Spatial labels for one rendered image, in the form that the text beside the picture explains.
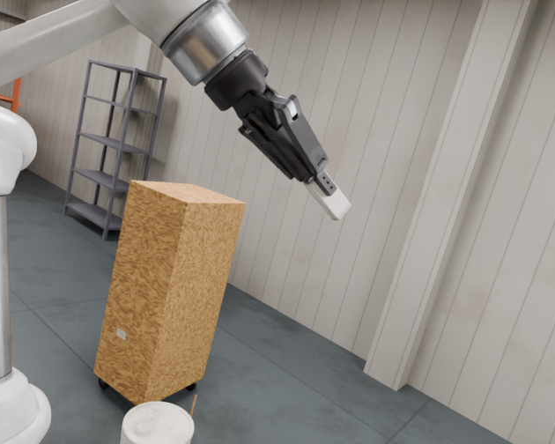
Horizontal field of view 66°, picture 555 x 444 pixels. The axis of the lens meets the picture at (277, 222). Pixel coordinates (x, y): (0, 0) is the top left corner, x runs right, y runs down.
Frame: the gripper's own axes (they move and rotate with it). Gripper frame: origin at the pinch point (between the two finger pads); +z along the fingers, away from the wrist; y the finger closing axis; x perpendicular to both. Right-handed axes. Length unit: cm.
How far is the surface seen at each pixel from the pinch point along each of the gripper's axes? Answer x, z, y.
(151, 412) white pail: 58, 67, 148
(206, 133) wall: -156, 14, 435
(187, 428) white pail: 52, 79, 137
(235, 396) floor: 31, 133, 214
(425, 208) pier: -159, 146, 192
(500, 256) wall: -162, 199, 159
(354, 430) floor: -2, 194, 177
